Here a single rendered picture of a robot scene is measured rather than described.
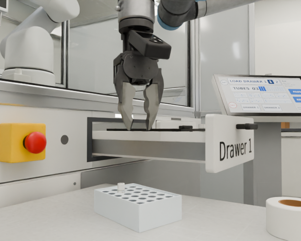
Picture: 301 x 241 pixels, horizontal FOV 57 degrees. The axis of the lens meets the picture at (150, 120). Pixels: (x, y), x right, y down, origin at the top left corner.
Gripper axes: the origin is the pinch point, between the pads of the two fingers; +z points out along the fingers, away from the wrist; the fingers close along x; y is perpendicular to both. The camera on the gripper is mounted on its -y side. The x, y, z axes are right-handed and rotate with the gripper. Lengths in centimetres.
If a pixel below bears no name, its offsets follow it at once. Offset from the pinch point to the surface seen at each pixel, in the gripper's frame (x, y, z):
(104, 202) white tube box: 8.5, -6.8, 12.6
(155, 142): -5.1, 4.6, 4.1
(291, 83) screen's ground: -110, 62, -23
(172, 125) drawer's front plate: -27.1, 40.6, -0.1
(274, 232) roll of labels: -10.3, -23.1, 14.5
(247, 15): -136, 125, -89
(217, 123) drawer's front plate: -13.1, -6.8, 0.0
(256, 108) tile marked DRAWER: -81, 57, -8
